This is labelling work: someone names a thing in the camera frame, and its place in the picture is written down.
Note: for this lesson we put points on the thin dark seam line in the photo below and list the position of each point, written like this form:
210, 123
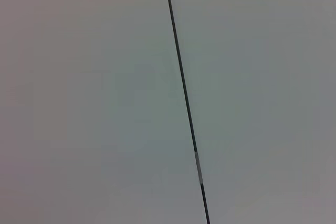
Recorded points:
184, 82

